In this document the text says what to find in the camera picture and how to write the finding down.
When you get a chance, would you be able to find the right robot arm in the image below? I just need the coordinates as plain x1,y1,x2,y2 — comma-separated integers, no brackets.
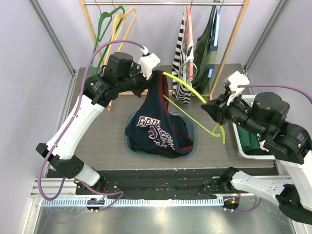
201,92,312,224

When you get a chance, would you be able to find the striped black white tank top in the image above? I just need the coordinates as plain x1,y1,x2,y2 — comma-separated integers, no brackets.
172,8,192,105

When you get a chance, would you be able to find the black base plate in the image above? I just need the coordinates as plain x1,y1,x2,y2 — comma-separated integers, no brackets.
47,167,259,199

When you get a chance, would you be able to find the olive green tank top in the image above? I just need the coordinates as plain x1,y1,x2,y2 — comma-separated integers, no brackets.
192,14,212,94

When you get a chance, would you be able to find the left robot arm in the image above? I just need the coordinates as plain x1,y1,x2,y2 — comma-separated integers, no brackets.
36,52,160,195

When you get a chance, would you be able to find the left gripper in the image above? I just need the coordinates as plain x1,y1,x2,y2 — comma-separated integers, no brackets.
117,62,153,98

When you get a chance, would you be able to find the green velvet hanger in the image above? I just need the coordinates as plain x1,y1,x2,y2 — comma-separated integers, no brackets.
89,5,125,76

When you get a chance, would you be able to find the white slotted cable duct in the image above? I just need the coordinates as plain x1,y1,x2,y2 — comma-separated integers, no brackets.
41,196,224,207

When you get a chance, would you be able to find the wooden clothes rack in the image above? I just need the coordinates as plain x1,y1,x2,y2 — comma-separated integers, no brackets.
79,0,249,100

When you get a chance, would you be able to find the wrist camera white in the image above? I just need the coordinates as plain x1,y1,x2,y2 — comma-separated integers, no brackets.
224,71,250,106
138,46,161,80

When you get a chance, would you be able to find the white plastic basket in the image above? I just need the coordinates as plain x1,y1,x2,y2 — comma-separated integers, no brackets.
230,94,278,160

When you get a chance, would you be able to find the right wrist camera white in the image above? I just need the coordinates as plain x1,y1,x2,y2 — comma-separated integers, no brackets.
224,71,250,106

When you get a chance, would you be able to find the pink hanger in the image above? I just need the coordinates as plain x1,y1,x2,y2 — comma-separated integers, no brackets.
184,5,195,82

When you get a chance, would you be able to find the light blue hanger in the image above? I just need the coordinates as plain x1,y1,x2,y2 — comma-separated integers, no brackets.
208,5,221,78

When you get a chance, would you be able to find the neon yellow hanger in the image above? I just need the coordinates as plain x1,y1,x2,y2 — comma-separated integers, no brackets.
162,71,227,145

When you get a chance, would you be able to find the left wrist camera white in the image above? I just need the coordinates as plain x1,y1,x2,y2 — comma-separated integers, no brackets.
138,46,161,80

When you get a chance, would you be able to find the navy maroon tank top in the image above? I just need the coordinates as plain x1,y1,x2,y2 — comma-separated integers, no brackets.
125,70,194,158

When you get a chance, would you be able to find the blue plastic tub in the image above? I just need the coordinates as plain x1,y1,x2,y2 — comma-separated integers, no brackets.
124,112,198,158

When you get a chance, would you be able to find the folded green garment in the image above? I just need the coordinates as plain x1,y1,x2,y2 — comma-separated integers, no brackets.
237,126,269,156

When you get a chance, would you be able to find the orange yellow hanger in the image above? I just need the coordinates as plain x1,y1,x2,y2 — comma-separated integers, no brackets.
102,6,137,71

